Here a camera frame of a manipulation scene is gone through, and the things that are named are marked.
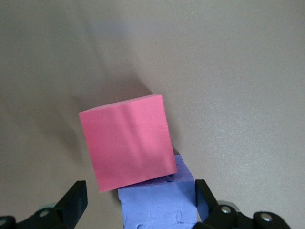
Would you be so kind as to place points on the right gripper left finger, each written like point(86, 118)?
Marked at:
point(71, 202)

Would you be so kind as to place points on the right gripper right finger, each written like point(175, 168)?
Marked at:
point(207, 205)

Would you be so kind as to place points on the purple foam cube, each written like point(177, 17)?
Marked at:
point(157, 207)

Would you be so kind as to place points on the red foam cube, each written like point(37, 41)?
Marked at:
point(126, 143)

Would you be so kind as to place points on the brown table cover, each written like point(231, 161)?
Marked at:
point(214, 71)

